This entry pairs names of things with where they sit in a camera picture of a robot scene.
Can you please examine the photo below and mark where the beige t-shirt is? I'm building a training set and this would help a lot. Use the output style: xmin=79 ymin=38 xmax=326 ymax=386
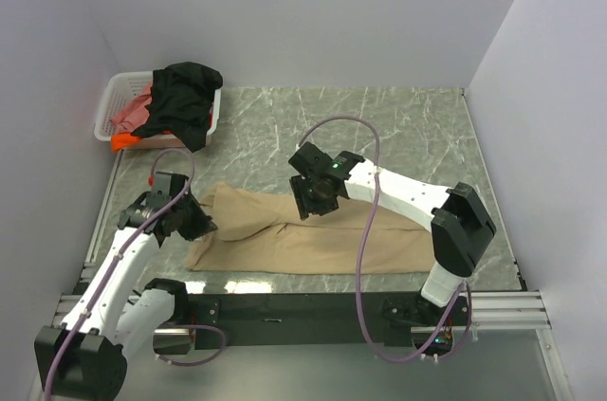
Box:
xmin=184 ymin=183 xmax=434 ymax=275

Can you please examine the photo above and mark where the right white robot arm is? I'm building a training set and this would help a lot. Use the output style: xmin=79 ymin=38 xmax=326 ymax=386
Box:
xmin=288 ymin=142 xmax=496 ymax=324

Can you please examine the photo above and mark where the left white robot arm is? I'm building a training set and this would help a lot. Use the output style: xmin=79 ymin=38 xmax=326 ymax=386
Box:
xmin=34 ymin=172 xmax=216 ymax=400

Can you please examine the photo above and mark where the orange t-shirt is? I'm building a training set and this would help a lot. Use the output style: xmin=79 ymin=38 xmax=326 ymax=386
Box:
xmin=110 ymin=133 xmax=143 ymax=153

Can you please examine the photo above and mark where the pink t-shirt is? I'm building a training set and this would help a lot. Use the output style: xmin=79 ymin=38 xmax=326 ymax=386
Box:
xmin=110 ymin=83 xmax=152 ymax=134

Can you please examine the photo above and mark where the black base beam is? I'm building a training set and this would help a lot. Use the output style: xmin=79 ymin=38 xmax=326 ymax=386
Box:
xmin=189 ymin=292 xmax=445 ymax=347

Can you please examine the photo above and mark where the black t-shirt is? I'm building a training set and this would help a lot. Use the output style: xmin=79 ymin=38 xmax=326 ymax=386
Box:
xmin=132 ymin=62 xmax=223 ymax=153

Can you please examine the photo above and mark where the white plastic basket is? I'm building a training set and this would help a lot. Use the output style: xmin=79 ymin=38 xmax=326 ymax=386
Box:
xmin=93 ymin=71 xmax=223 ymax=149

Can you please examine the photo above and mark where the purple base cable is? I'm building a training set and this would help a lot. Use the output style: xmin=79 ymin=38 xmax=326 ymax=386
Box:
xmin=154 ymin=324 xmax=228 ymax=368

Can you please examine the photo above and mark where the aluminium rail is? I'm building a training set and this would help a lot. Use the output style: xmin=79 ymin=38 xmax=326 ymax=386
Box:
xmin=51 ymin=290 xmax=554 ymax=334

